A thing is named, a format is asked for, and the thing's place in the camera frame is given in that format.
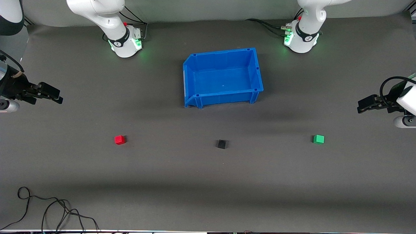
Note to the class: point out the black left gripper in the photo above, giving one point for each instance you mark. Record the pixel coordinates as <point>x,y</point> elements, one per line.
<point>391,99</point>

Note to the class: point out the small red cube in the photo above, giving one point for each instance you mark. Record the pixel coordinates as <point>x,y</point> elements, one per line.
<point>119,140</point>

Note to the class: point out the blue plastic storage bin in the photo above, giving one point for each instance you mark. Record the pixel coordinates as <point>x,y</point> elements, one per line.
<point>227,74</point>

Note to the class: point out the dark grey table mat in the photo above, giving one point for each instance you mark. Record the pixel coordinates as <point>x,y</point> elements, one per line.
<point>208,195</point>

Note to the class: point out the small black cube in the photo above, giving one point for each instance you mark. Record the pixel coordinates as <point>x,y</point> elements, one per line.
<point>221,144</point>

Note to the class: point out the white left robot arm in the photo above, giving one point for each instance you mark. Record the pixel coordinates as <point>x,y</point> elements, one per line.
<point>308,13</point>

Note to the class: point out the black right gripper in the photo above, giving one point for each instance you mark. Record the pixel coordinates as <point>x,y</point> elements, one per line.
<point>14,87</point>

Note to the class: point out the small green cube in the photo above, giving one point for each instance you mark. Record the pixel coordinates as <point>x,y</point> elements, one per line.
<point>318,139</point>

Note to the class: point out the aluminium frame rail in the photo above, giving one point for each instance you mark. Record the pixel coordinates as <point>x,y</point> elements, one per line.
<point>28,22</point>

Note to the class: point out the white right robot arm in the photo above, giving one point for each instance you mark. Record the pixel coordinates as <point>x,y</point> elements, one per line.
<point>110,13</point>

